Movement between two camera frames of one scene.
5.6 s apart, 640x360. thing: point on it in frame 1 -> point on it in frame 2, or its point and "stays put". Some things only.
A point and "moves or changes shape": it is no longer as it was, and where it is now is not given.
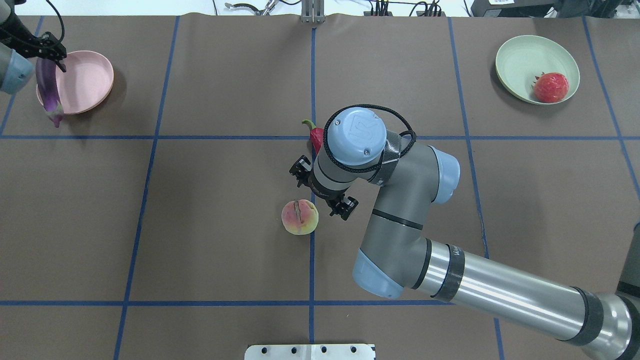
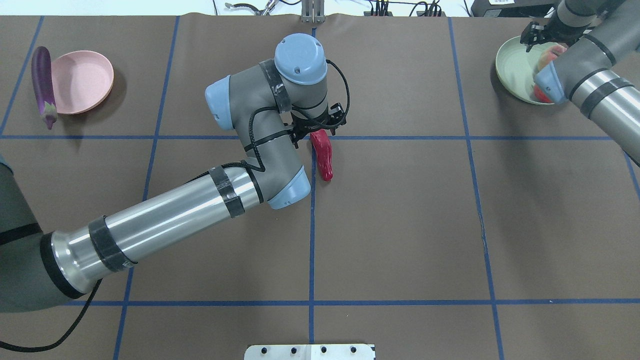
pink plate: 88,80 stays put
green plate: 520,59 stays put
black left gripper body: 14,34 -> 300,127
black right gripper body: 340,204 -> 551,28
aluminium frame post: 312,11 stays put
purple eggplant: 47,76 moves or changes shape
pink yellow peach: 300,217 -> 550,55
